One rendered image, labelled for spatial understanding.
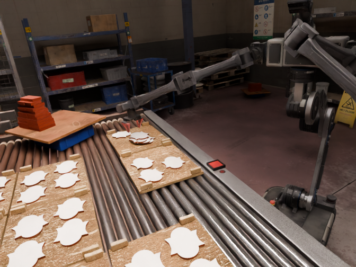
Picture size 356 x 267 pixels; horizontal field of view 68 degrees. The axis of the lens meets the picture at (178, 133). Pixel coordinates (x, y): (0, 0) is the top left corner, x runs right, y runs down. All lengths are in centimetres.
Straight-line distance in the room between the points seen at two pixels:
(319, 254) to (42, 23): 582
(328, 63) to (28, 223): 132
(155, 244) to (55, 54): 485
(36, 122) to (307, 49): 167
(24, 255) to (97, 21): 491
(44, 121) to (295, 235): 167
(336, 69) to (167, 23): 609
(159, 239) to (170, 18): 635
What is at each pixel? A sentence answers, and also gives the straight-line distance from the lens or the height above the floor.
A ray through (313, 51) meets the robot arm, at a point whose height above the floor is 152.
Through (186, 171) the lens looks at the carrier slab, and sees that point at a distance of 139.
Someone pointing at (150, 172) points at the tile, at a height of 95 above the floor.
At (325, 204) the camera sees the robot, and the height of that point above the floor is 28.
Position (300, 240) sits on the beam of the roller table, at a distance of 110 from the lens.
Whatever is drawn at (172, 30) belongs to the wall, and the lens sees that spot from 706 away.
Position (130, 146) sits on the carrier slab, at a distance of 175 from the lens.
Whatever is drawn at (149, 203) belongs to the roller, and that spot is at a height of 92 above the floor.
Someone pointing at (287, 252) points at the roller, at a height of 91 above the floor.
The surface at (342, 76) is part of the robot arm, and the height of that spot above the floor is 144.
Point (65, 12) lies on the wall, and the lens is 620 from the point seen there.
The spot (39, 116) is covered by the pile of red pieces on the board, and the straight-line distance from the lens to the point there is 203.
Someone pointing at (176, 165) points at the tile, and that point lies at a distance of 144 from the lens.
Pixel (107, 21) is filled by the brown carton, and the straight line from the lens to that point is 570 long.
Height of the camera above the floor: 166
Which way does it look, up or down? 23 degrees down
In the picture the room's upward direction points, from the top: 5 degrees counter-clockwise
